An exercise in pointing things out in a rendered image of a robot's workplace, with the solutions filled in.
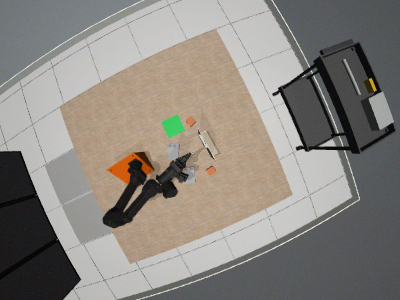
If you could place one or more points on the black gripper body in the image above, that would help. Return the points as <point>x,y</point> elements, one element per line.
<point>174,167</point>

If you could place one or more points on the green square marker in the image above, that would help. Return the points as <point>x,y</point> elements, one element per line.
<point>173,126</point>

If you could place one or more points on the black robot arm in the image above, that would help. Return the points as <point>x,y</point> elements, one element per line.
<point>116,216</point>

